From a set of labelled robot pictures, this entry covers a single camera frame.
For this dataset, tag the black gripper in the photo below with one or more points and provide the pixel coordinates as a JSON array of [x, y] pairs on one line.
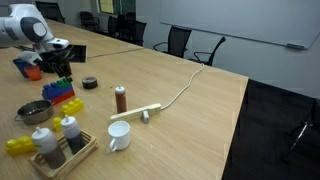
[[56, 60]]

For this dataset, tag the green two-stud toy block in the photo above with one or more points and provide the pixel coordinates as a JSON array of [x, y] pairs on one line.
[[63, 82]]

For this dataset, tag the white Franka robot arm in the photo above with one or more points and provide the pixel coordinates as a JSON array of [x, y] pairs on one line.
[[23, 26]]

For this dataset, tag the blue toy building block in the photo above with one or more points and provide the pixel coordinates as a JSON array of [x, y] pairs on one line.
[[55, 92]]

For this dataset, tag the red toy building block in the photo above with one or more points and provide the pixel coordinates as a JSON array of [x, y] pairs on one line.
[[64, 98]]

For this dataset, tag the yellow three-stud toy block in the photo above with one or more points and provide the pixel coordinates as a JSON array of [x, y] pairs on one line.
[[72, 107]]

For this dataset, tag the small yellow toy block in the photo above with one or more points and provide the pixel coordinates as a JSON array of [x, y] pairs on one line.
[[57, 124]]

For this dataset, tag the large yellow toy block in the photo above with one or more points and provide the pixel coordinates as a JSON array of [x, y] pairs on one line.
[[19, 146]]

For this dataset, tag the black rectangular tray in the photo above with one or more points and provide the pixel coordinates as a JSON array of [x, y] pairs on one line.
[[79, 53]]

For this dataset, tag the black tape roll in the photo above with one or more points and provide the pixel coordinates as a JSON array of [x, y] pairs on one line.
[[89, 83]]

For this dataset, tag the orange plastic cup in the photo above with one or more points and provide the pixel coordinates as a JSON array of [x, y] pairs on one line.
[[33, 73]]

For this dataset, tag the blue plastic cup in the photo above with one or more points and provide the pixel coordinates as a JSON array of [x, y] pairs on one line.
[[19, 65]]

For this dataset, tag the small metal pot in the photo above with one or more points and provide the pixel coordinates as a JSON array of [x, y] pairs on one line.
[[35, 112]]

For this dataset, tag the black office chair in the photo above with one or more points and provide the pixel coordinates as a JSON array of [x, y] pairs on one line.
[[137, 31], [54, 10], [89, 20], [113, 25], [130, 16], [213, 50], [176, 39]]

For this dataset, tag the squeeze bottle dark sauce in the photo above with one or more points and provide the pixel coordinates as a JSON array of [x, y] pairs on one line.
[[72, 134]]

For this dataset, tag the small brown sauce bottle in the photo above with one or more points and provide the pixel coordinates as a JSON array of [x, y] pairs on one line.
[[120, 100]]

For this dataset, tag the squeeze bottle brown sauce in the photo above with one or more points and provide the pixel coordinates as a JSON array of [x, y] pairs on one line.
[[50, 148]]

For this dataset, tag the wooden slat crate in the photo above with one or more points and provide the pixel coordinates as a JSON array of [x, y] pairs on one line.
[[84, 148]]

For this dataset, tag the cream power strip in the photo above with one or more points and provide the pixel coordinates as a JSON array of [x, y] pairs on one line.
[[133, 114]]

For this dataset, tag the white ceramic mug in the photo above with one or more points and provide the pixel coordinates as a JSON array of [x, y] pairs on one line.
[[119, 136]]

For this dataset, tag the glass window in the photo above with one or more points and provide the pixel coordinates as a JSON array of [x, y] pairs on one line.
[[116, 6]]

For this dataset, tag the grey plug adapter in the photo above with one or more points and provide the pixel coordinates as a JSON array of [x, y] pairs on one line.
[[145, 117]]

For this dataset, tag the grey whiteboard eraser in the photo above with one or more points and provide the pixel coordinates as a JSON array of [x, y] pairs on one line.
[[296, 45]]

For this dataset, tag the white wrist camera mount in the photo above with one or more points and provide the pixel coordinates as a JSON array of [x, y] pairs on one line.
[[58, 43]]

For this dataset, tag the wall whiteboard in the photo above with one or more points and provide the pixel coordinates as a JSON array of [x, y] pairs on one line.
[[240, 16]]

